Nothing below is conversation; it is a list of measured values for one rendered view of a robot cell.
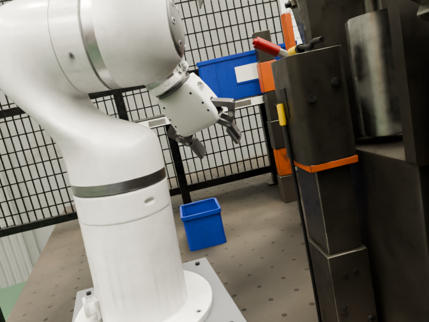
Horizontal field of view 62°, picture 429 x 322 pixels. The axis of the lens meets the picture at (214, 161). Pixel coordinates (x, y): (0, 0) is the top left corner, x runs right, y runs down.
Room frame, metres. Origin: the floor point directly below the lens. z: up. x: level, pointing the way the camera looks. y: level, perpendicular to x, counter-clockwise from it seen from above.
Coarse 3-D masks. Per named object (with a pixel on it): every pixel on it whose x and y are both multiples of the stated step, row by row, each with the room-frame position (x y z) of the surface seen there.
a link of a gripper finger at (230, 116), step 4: (232, 112) 0.68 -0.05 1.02; (228, 116) 0.69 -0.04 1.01; (232, 116) 0.68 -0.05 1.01; (228, 120) 0.69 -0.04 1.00; (232, 120) 0.69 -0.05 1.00; (232, 124) 0.70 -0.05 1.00; (228, 128) 0.69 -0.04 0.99; (232, 128) 0.70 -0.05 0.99; (236, 128) 0.71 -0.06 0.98; (228, 132) 0.70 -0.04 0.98; (232, 132) 0.70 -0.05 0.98; (236, 132) 0.70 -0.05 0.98; (240, 132) 0.71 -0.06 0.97; (232, 136) 0.70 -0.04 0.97; (236, 136) 0.71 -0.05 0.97; (240, 136) 0.70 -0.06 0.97; (236, 140) 0.70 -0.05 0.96; (240, 140) 0.71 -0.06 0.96
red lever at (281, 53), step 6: (252, 42) 0.74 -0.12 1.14; (258, 42) 0.73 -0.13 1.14; (264, 42) 0.73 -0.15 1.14; (270, 42) 0.73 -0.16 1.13; (258, 48) 0.73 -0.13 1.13; (264, 48) 0.73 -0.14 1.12; (270, 48) 0.73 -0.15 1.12; (276, 48) 0.73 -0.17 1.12; (270, 54) 0.74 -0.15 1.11; (276, 54) 0.73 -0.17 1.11; (282, 54) 0.73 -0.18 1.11
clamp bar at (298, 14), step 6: (288, 0) 0.75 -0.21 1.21; (294, 0) 0.74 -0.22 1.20; (300, 0) 0.73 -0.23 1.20; (288, 6) 0.74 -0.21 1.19; (294, 6) 0.74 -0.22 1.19; (300, 6) 0.73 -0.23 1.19; (294, 12) 0.75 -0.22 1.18; (300, 12) 0.73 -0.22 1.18; (294, 18) 0.76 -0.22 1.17; (300, 18) 0.74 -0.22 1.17; (300, 24) 0.74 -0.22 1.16; (300, 30) 0.75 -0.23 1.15; (300, 36) 0.76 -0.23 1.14
